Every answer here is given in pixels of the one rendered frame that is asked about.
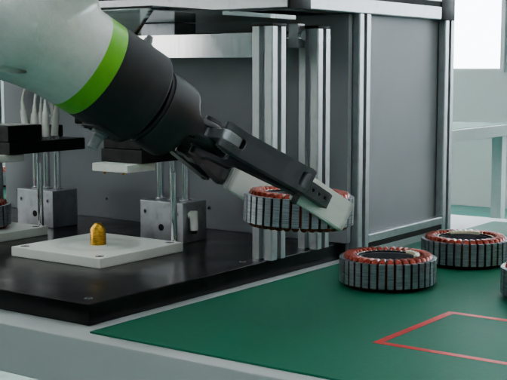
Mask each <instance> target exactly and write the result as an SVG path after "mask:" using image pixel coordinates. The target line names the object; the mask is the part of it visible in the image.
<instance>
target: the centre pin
mask: <svg viewBox="0 0 507 380"><path fill-rule="evenodd" d="M90 238H91V245H94V246H99V245H105V244H106V229H105V227H104V226H103V224H102V223H101V222H95V223H94V224H93V225H92V227H91V229H90Z"/></svg>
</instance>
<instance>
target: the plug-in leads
mask: <svg viewBox="0 0 507 380"><path fill-rule="evenodd" d="M25 92H26V89H23V93H22V97H21V101H20V103H21V110H20V118H21V124H28V117H27V110H26V107H25V103H24V101H23V100H24V95H25ZM36 98H37V94H35V95H34V100H33V106H32V114H31V120H30V124H41V133H42V138H47V139H53V138H54V136H63V125H62V124H59V115H60V112H59V107H57V106H55V105H54V104H53V103H51V102H49V101H48V104H47V100H46V99H45V101H44V106H43V103H42V102H43V98H42V97H40V103H39V113H38V114H37V111H36ZM48 105H49V107H50V110H51V113H50V114H49V112H48ZM49 117H51V122H50V124H49Z"/></svg>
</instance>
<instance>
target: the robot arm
mask: <svg viewBox="0 0 507 380"><path fill-rule="evenodd" d="M152 42H153V37H152V36H151V35H147V36H146V37H145V38H144V39H141V38H140V37H139V36H138V35H136V34H134V33H133V32H132V31H130V30H129V29H127V28H126V27H124V26H123V25H121V24H120V23H119V22H117V21H116V20H114V19H113V18H111V17H110V16H109V15H108V14H106V13H104V12H103V11H102V10H101V8H100V6H99V2H98V0H0V80H2V81H6V82H8V83H11V84H15V85H16V86H19V87H21V88H24V89H26V90H28V91H30V92H33V93H35V94H37V95H38V96H40V97H42V98H44V99H46V100H47V101H49V102H51V103H53V104H54V105H55V106H57V107H59V108H60V109H62V110H63V111H65V112H67V113H69V114H70V115H72V116H73V117H75V118H77V119H78V120H80V121H81V122H82V124H81V125H82V126H84V128H86V129H89V130H91V131H92V135H93V136H92V137H91V139H90V142H89V143H88V145H87V147H88V148H90V149H93V150H94V151H96V150H97V149H98V146H99V145H100V144H101V142H102V141H103V140H105V139H107V140H112V141H113V142H116V143H120V142H124V141H126V140H130V141H131V142H132V143H134V144H135V145H137V146H139V147H140V148H142V149H144V150H145V151H147V152H148V153H150V154H151V155H165V154H167V153H168V152H169V153H171V154H172V155H173V156H174V157H175V158H176V159H178V160H179V161H180V162H182V163H183V164H185V165H186V166H187V167H188V168H189V169H190V170H192V171H193V172H194V173H196V174H197V175H198V176H200V177H201V179H203V180H209V179H210V178H211V179H212V180H213V182H215V183H216V184H218V185H219V184H220V185H222V184H223V183H224V185H223V188H224V189H226V190H227V191H229V192H231V193H233V194H234V195H235V196H237V197H238V198H240V199H242V200H244V193H245V192H246V191H250V189H251V188H253V187H259V186H266V185H267V186H271V185H273V186H274V187H276V188H279V189H280V190H282V191H284V192H287V193H288V194H290V196H289V199H290V203H291V204H298V205H299V206H301V207H302V208H304V209H305V210H307V211H309V212H310V213H311V214H313V215H314V216H316V217H318V218H319V219H321V220H322V221H324V222H326V223H327V224H328V225H330V226H331V227H333V228H335V229H336V230H337V231H342V230H343V228H344V226H345V224H346V222H347V220H348V218H349V215H350V213H351V212H352V209H353V207H354V204H353V203H352V202H350V201H348V200H347V199H345V198H344V197H343V196H341V195H339V194H338V193H336V192H335V191H334V190H333V189H331V188H329V187H328V186H326V185H325V184H324V183H322V182H320V181H319V180H317V179H316V178H315V176H316V174H317V172H316V170H314V169H313V168H311V167H308V166H306V165H305V164H303V163H301V162H299V161H297V160H296V159H294V158H292V157H290V156H289V155H286V154H285V153H283V152H281V151H279V150H277V149H276V148H274V147H272V146H270V145H269V144H267V143H265V142H263V141H262V140H260V139H257V138H256V137H255V136H252V135H251V134H249V133H248V132H246V131H245V130H243V129H242V128H240V127H239V126H238V125H236V123H234V122H232V121H231V122H230V121H227V122H226V124H225V126H224V125H223V124H222V122H221V121H219V120H217V119H215V118H213V117H211V116H209V115H207V116H206V118H203V117H202V116H201V97H200V93H199V92H198V90H197V89H196V87H194V86H193V85H191V84H190V83H189V82H187V81H186V80H184V79H183V78H181V77H180V76H178V75H177V74H176V73H174V72H173V64H172V62H171V60H170V58H169V57H167V56H166V55H164V54H163V53H162V52H161V51H159V50H157V49H156V48H154V47H153V45H152Z"/></svg>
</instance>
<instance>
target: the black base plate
mask: <svg viewBox="0 0 507 380"><path fill-rule="evenodd" d="M95 222H101V223H102V224H103V226H104V227H105V229H106V233H108V234H120V235H127V236H134V237H140V222H139V221H132V220H125V219H111V218H104V217H97V216H83V215H78V224H77V225H69V226H64V227H59V228H48V234H46V235H42V236H37V237H28V238H24V239H19V240H14V241H5V242H0V309H2V310H6V311H14V312H18V313H22V314H30V315H34V316H39V317H46V318H50V319H55V320H61V321H66V322H70V323H77V324H82V325H86V326H91V325H94V324H98V323H102V322H106V321H109V320H114V319H117V318H120V317H125V316H128V315H132V314H136V313H140V312H143V311H148V310H151V309H154V308H159V307H162V306H166V305H170V304H173V303H177V302H181V301H185V300H188V299H193V298H196V297H199V296H204V295H207V294H210V293H215V292H219V291H221V290H227V289H230V288H233V287H238V286H241V285H244V284H247V283H253V282H255V281H258V280H263V279H266V278H270V277H274V276H278V275H281V274H286V273H289V272H292V271H297V270H300V269H304V268H308V267H312V266H315V265H320V264H323V263H326V262H331V261H334V260H338V259H340V243H334V242H329V247H325V248H323V247H322V248H321V249H319V250H312V249H309V248H308V247H307V248H299V247H298V238H291V237H286V238H285V258H283V259H278V258H277V259H276V260H273V261H269V260H264V259H253V258H252V234H251V233H244V232H236V231H223V230H216V229H208V228H206V239H205V240H201V241H194V242H190V243H186V244H183V251H182V252H178V253H172V254H168V255H164V256H158V257H154V258H150V259H144V260H140V261H136V262H129V263H125V264H121V265H115V266H111V267H107V268H90V267H84V266H79V265H69V264H64V263H59V262H49V261H43V260H37V259H28V258H23V257H17V256H12V255H11V247H13V246H18V245H23V244H30V243H35V242H40V241H49V240H53V239H58V238H66V237H71V236H76V235H80V234H88V233H90V229H91V227H92V225H93V224H94V223H95Z"/></svg>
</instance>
